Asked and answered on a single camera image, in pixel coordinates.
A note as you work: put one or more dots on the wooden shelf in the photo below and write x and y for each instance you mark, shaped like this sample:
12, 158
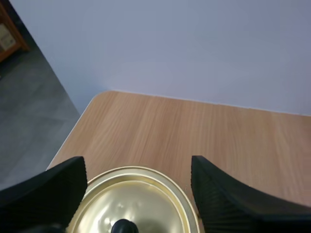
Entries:
12, 38

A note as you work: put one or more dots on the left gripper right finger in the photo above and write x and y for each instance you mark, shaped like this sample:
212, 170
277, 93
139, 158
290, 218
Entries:
228, 204

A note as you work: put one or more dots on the gold lid with black knob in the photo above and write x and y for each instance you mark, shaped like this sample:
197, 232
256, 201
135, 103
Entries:
136, 194

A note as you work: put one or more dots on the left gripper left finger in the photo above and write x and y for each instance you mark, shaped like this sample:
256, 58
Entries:
41, 194

